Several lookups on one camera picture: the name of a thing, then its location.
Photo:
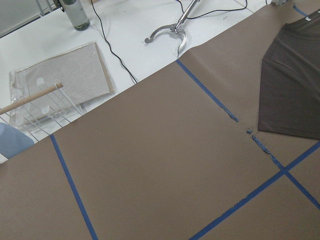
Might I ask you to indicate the light blue plastic cup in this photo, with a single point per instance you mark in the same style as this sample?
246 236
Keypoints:
13 141

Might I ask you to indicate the brown paper table cover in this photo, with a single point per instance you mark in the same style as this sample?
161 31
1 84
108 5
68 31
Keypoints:
174 158

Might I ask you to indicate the cardboard sheet in plastic sleeve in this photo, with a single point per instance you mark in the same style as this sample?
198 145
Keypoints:
82 72

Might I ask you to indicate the glass bottle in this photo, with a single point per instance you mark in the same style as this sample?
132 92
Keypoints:
76 14

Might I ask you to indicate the dark brown t-shirt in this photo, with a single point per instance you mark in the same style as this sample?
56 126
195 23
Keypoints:
289 96

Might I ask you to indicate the clear acrylic wire stand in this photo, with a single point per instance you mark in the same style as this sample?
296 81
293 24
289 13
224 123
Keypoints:
50 110

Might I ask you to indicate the wooden dowel rod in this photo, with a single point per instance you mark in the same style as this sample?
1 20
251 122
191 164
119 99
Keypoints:
31 98

